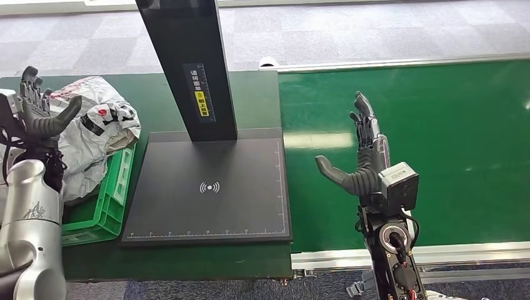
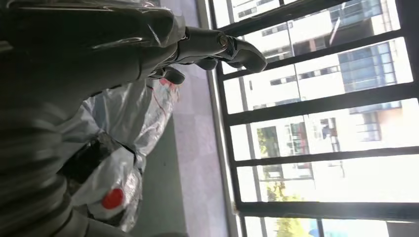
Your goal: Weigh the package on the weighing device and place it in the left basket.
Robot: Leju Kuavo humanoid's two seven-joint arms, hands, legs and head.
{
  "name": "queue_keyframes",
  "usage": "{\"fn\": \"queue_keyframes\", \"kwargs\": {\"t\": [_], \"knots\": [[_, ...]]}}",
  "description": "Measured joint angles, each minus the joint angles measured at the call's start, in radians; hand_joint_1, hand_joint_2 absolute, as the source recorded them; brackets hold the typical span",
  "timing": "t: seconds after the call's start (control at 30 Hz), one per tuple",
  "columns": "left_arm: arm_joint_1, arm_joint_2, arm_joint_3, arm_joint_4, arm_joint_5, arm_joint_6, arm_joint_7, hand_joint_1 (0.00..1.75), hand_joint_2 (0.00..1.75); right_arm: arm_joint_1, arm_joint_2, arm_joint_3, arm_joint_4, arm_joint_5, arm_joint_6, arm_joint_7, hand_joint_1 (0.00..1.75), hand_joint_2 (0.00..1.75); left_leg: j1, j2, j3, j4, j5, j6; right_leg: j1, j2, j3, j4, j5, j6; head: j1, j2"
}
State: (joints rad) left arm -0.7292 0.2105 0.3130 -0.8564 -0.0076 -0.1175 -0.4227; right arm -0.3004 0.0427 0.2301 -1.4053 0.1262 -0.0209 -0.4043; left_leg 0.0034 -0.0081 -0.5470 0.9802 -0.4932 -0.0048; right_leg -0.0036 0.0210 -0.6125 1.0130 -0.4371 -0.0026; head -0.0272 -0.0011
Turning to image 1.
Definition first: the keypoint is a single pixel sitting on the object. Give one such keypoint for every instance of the green plastic basket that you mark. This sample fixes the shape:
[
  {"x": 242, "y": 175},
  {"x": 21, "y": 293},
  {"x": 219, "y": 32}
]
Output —
[{"x": 112, "y": 198}]

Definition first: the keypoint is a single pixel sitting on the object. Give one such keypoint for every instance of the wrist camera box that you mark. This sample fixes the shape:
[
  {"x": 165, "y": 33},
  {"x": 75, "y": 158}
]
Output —
[
  {"x": 8, "y": 112},
  {"x": 399, "y": 186}
]

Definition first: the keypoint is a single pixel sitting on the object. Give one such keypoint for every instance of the black weighing scale platform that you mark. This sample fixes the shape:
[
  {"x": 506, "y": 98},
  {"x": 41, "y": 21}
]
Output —
[{"x": 207, "y": 194}]

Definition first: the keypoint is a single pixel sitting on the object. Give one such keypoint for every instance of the grey metal conveyor bracket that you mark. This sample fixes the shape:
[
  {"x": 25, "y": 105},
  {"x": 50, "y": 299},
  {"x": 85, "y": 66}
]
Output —
[{"x": 364, "y": 285}]

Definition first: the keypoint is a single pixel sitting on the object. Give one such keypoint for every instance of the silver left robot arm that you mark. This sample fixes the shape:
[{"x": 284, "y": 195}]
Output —
[{"x": 31, "y": 223}]

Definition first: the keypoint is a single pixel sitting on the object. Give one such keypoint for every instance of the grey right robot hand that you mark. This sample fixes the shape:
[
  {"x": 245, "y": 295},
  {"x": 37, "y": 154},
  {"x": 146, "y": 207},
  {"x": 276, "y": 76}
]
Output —
[{"x": 366, "y": 178}]

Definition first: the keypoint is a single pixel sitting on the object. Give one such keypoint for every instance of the grey plastic mailer package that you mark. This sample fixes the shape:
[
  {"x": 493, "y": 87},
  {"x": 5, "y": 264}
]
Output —
[
  {"x": 99, "y": 120},
  {"x": 82, "y": 182}
]

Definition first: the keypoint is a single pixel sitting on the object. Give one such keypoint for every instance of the black scale column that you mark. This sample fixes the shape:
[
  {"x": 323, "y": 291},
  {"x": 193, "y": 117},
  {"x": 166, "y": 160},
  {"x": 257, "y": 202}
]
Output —
[{"x": 186, "y": 49}]

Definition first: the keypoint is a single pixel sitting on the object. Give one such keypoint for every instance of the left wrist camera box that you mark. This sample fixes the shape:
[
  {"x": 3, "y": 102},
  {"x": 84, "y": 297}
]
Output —
[{"x": 8, "y": 112}]

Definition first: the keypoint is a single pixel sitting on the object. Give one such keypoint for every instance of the green conveyor belt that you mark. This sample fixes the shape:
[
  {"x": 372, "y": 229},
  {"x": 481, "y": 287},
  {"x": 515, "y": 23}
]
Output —
[{"x": 455, "y": 145}]

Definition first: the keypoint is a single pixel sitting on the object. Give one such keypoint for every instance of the aluminium conveyor side rail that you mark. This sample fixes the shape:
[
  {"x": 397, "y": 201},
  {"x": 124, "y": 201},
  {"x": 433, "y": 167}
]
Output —
[
  {"x": 476, "y": 251},
  {"x": 393, "y": 63}
]

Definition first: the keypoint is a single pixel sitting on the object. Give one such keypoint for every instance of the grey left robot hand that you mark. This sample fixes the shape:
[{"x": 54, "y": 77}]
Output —
[{"x": 43, "y": 120}]

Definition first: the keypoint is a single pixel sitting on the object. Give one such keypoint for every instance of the dark green table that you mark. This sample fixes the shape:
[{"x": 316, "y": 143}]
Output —
[{"x": 248, "y": 95}]

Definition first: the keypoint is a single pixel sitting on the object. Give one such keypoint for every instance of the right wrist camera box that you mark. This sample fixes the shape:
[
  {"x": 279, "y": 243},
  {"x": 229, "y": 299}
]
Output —
[{"x": 399, "y": 186}]

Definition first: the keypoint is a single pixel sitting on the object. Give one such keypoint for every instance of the white conveyor end cap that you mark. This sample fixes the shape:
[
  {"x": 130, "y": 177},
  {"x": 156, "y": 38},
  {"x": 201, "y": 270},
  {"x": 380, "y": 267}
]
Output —
[{"x": 268, "y": 62}]

